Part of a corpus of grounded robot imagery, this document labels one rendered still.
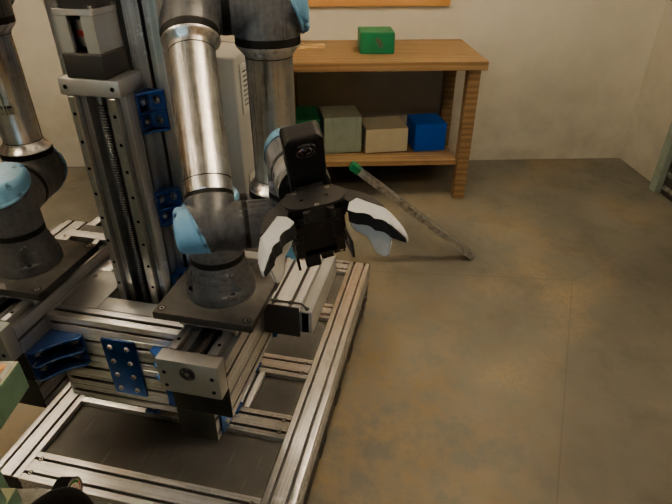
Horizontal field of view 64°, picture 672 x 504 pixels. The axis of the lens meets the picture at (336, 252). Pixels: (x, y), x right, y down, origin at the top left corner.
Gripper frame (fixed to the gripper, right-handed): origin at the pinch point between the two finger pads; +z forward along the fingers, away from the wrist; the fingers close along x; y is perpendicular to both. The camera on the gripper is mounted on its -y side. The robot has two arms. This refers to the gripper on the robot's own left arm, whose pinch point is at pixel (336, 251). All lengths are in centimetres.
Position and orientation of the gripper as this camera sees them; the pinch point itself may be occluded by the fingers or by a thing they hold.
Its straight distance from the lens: 53.5
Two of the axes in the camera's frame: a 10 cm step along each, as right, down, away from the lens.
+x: -9.6, 2.3, -1.2
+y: 1.3, 8.2, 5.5
